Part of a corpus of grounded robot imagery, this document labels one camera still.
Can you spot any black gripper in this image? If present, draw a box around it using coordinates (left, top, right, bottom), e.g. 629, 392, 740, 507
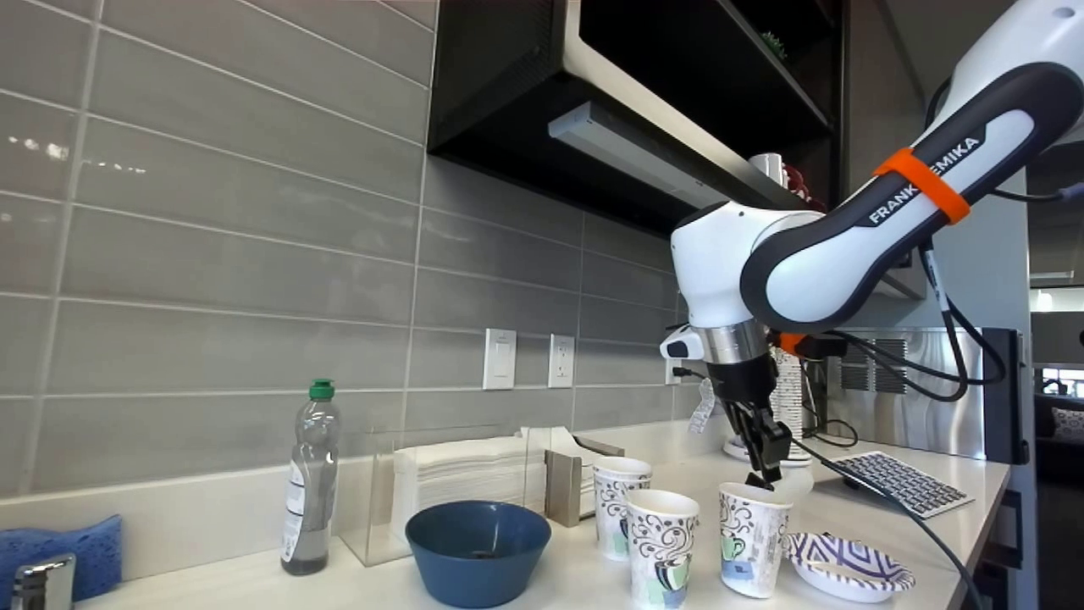
708, 355, 788, 488

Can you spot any patterned paper cup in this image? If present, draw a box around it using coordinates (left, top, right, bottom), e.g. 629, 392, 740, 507
592, 457, 651, 559
720, 484, 793, 601
626, 488, 700, 610

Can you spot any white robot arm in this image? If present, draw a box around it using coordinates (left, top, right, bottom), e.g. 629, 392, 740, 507
670, 0, 1084, 488

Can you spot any blue patterned paper plate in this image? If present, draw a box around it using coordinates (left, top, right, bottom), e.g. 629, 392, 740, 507
785, 531, 910, 603

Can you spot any woven grey trivet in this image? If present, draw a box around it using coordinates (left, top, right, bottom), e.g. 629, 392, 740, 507
837, 451, 970, 519

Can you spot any patterned paper cup back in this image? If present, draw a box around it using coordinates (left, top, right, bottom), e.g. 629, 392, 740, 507
592, 457, 651, 559

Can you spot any blue bowl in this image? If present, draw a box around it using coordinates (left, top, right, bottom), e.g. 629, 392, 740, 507
404, 502, 551, 608

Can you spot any black overhead cabinet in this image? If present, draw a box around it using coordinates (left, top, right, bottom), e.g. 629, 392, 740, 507
429, 0, 845, 233

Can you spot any clear acrylic holder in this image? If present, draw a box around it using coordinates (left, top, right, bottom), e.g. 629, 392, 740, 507
334, 438, 537, 565

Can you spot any clear dish soap bottle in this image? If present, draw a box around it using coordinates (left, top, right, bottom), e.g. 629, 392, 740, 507
280, 379, 339, 577

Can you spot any blue sponge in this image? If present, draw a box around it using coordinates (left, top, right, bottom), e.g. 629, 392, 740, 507
0, 516, 127, 610

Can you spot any chrome faucet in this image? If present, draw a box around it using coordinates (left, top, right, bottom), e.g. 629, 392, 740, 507
10, 553, 77, 610

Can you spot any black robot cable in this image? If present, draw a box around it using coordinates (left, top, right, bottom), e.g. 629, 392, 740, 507
776, 179, 1084, 610

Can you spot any white wall outlet right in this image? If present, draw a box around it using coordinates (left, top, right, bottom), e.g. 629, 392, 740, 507
548, 335, 575, 388

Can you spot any white wall outlet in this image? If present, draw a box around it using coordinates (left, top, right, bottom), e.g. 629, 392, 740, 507
484, 330, 515, 389
548, 335, 575, 388

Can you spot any white wall outlet left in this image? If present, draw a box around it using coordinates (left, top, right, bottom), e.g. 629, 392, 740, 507
484, 330, 515, 389

